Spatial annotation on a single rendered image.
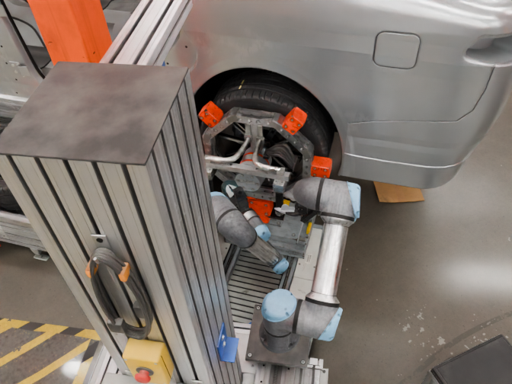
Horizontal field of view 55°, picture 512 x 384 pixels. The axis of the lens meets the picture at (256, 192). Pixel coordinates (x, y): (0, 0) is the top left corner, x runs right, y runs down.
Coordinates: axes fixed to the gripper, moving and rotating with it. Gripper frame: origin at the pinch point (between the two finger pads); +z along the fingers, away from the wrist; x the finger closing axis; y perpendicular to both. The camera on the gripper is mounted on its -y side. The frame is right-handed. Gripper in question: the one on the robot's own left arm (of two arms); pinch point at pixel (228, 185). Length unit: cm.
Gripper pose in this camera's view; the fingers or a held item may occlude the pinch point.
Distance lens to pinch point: 238.4
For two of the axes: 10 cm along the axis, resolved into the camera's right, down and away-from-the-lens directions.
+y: 0.5, 6.8, 7.3
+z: -4.8, -6.2, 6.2
